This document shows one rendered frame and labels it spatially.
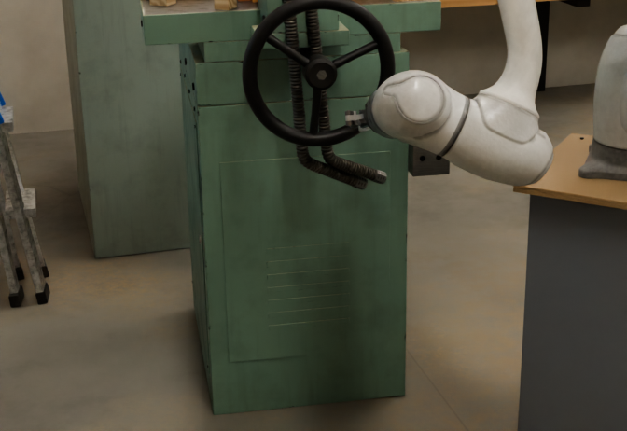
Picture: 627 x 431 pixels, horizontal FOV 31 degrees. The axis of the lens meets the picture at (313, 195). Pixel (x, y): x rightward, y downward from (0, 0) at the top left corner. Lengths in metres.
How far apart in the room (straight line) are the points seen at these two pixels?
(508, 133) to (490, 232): 1.82
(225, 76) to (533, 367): 0.84
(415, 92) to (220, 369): 1.03
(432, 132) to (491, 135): 0.09
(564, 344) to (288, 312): 0.60
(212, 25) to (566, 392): 1.00
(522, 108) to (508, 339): 1.22
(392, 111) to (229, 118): 0.66
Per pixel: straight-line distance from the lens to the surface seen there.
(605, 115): 2.13
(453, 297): 3.09
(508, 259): 3.34
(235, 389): 2.52
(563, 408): 2.29
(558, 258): 2.16
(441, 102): 1.67
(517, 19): 1.77
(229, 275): 2.39
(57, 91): 4.74
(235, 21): 2.23
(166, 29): 2.23
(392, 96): 1.68
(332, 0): 2.06
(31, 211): 3.09
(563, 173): 2.16
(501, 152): 1.73
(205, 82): 2.25
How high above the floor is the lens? 1.30
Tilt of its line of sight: 20 degrees down
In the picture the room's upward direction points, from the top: 1 degrees counter-clockwise
